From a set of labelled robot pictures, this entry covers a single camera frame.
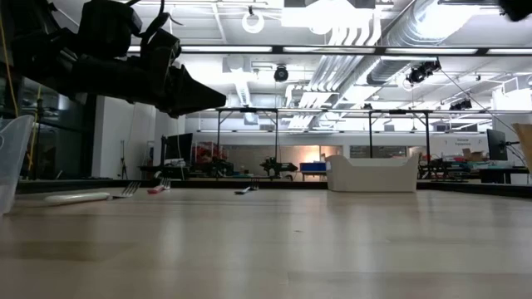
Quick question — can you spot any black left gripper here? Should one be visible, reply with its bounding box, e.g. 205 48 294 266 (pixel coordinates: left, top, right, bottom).
70 54 228 119

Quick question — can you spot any white-handled fork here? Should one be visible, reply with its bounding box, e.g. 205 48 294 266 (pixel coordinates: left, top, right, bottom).
43 181 142 205

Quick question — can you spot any black computer monitor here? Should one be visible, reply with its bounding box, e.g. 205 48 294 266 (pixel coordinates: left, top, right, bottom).
165 132 195 166
485 128 509 162

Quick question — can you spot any red background equipment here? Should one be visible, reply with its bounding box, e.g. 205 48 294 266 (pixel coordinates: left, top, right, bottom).
191 143 229 165

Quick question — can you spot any blue storage crate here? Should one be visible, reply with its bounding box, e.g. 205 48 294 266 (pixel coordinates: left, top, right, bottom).
299 161 328 174

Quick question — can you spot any clear plastic bin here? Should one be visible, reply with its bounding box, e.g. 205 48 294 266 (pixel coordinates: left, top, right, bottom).
0 114 35 215

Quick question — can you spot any white plastic bin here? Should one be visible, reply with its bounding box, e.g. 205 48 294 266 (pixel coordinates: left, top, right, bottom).
325 154 420 194

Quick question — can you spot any cardboard box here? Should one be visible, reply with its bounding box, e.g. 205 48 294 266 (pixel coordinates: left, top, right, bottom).
461 147 486 162

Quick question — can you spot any cluttered dark desk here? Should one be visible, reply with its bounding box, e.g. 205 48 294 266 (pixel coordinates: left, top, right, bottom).
417 157 531 184

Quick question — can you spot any yellow plastic bin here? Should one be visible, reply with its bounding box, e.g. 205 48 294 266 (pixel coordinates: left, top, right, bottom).
511 122 532 174

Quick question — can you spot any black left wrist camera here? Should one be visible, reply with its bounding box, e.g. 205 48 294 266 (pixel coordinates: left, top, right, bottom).
140 27 183 70

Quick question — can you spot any black metal frame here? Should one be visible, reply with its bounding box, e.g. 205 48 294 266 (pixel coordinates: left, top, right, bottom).
367 108 431 175
207 106 280 179

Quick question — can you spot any white cable ring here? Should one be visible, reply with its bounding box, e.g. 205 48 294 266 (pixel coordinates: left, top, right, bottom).
242 8 266 35

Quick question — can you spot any black round camera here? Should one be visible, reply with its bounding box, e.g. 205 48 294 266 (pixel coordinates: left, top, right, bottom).
273 64 290 83

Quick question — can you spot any pink-handled fork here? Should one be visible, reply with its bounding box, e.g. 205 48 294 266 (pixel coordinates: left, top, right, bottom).
146 177 172 195

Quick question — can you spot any black frame bar with lights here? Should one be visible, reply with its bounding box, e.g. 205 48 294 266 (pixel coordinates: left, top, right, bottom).
126 43 532 57

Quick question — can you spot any blue-handled fork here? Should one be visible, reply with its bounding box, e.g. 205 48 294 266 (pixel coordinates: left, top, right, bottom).
234 178 260 196

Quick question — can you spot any black table edge rail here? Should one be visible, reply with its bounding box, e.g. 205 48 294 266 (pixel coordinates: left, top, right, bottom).
16 178 532 199

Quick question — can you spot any yellow hanging cable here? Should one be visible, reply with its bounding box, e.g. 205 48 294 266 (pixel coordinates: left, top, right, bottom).
0 16 20 118

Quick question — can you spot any black camera on mount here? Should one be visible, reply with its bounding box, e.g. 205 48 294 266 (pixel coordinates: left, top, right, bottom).
406 60 442 85

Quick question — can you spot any black camera pair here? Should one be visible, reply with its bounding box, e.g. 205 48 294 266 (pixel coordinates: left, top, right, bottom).
448 98 474 112

